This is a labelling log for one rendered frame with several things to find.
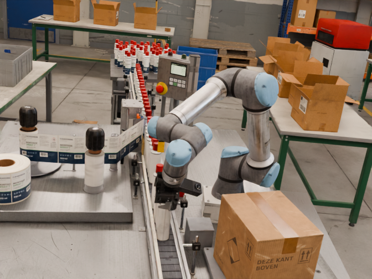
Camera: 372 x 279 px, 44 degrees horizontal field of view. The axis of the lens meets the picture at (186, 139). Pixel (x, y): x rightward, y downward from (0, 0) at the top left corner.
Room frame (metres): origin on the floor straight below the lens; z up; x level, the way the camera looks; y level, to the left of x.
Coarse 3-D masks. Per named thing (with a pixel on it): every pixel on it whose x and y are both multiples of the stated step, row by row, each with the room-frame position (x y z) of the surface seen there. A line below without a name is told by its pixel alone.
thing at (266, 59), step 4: (300, 48) 4.96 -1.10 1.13; (304, 48) 4.86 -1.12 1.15; (304, 52) 4.81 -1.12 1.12; (308, 52) 4.72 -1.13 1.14; (260, 56) 4.94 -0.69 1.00; (264, 56) 4.92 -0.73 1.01; (268, 56) 4.89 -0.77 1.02; (272, 56) 4.97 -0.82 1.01; (276, 56) 4.97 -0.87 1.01; (304, 56) 4.75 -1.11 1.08; (264, 60) 4.75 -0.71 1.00; (268, 60) 4.73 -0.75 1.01; (272, 60) 4.70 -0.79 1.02; (276, 60) 4.69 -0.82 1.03; (304, 60) 4.70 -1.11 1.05; (272, 64) 4.84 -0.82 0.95; (268, 68) 4.95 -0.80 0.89; (272, 68) 4.82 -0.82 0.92; (268, 72) 4.93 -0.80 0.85; (272, 72) 4.79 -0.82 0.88
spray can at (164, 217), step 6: (162, 210) 1.52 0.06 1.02; (162, 216) 1.52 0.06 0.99; (168, 216) 1.53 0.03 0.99; (162, 222) 1.52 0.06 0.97; (168, 222) 1.53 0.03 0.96; (162, 228) 1.52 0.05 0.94; (168, 228) 1.53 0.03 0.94; (156, 234) 1.54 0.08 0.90; (162, 234) 1.52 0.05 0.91; (168, 234) 1.54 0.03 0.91; (162, 240) 1.52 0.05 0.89
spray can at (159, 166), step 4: (156, 164) 1.78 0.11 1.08; (160, 164) 1.78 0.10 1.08; (156, 168) 1.77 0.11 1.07; (160, 168) 1.76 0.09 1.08; (156, 172) 1.77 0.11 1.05; (156, 176) 1.76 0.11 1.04; (152, 184) 1.77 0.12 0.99; (152, 188) 1.77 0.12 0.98; (152, 192) 1.76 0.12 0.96; (152, 196) 1.76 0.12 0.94; (152, 200) 1.76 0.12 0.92; (152, 204) 1.76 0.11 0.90; (152, 208) 1.76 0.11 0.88
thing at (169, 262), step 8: (144, 184) 2.05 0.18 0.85; (168, 240) 1.53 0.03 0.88; (160, 248) 1.48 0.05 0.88; (168, 248) 1.48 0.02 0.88; (160, 256) 1.43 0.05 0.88; (168, 256) 1.43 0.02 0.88; (176, 256) 1.44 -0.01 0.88; (168, 264) 1.39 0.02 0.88; (176, 264) 1.39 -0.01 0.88; (168, 272) 1.34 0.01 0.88; (176, 272) 1.34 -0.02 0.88
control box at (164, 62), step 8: (160, 56) 2.12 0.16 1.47; (168, 56) 2.11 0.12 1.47; (176, 56) 2.13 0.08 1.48; (160, 64) 2.11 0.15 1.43; (168, 64) 2.10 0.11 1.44; (160, 72) 2.11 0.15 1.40; (168, 72) 2.09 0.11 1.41; (160, 80) 2.11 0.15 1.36; (168, 80) 2.09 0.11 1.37; (168, 88) 2.09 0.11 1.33; (176, 88) 2.07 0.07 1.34; (168, 96) 2.09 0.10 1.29; (176, 96) 2.07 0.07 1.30; (184, 96) 2.06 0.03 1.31
